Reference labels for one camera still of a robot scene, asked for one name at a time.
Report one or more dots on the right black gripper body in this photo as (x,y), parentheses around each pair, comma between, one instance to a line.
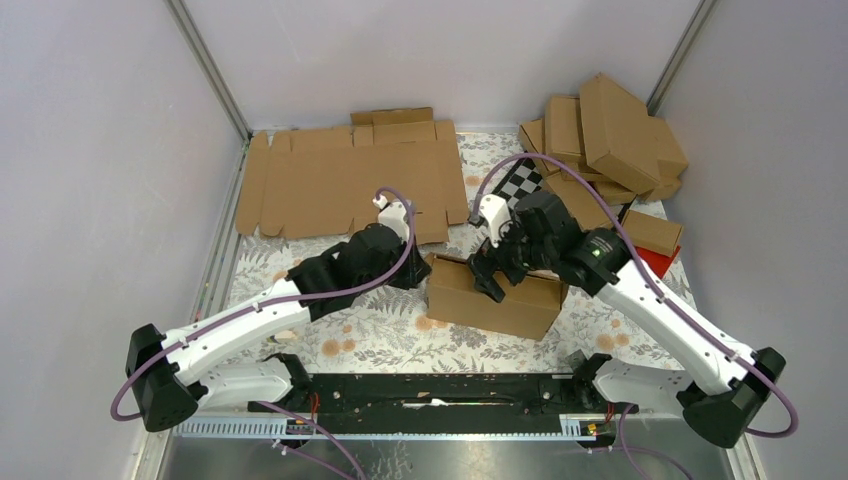
(518,254)

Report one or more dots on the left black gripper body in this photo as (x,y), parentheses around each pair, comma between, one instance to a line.
(409,277)

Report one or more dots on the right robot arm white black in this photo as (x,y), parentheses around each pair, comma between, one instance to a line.
(723,383)

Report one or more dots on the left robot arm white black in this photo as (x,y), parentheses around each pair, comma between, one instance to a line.
(232,344)

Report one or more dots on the folded cardboard box beside red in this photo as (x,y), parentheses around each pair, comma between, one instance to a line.
(654,234)

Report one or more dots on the large folded cardboard box top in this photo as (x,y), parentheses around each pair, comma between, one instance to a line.
(618,140)

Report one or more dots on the black white checkerboard panel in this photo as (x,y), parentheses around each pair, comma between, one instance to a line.
(520,180)

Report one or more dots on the floral patterned table mat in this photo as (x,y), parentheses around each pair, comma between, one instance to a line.
(389,330)

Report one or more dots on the stack of flat cardboard blanks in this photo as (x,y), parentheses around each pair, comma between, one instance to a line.
(318,182)

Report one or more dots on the small green white object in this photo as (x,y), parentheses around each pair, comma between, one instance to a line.
(283,336)

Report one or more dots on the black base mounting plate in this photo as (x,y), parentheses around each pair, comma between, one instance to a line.
(410,404)

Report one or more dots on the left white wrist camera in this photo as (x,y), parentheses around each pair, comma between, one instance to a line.
(394,215)

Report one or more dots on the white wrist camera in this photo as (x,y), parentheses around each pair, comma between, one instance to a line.
(493,213)
(394,215)

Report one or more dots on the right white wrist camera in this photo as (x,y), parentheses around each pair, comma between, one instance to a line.
(493,213)

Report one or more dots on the aluminium frame rail front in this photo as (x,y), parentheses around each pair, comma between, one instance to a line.
(574,404)

